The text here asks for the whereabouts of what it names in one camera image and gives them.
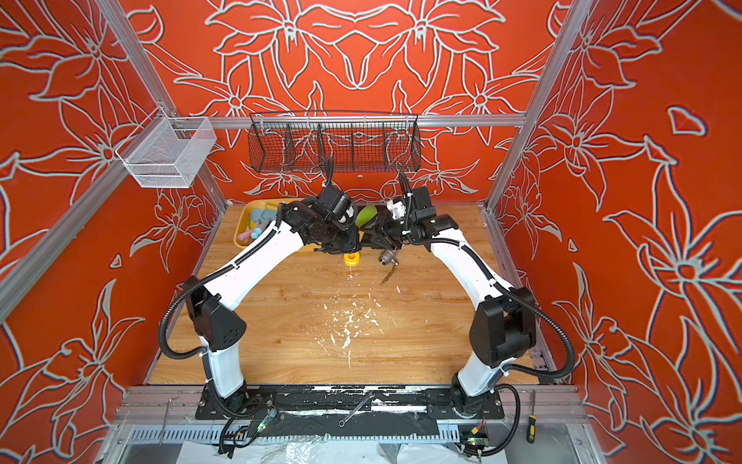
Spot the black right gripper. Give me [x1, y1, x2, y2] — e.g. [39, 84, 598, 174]
[366, 209, 424, 249]

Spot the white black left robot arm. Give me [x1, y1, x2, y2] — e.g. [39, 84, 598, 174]
[158, 158, 361, 416]

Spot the yellow storage box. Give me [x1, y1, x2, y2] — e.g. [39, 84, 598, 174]
[233, 198, 299, 249]

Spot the green shovel wooden handle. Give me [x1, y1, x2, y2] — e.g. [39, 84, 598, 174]
[355, 204, 378, 228]

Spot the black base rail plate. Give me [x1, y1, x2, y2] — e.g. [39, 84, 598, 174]
[196, 385, 504, 420]

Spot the wrench on base rail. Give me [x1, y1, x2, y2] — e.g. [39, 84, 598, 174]
[338, 392, 376, 428]

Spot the clear mesh wall basket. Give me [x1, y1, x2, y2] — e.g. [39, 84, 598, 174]
[116, 116, 216, 189]

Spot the grey cable duct strip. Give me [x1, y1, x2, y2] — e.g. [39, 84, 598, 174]
[122, 423, 461, 446]

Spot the yellow tape roll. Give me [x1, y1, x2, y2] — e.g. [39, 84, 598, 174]
[343, 252, 361, 268]

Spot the black wire wall basket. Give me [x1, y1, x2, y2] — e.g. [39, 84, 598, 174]
[247, 111, 422, 173]

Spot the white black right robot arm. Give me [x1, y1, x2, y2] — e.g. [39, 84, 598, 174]
[361, 172, 577, 417]

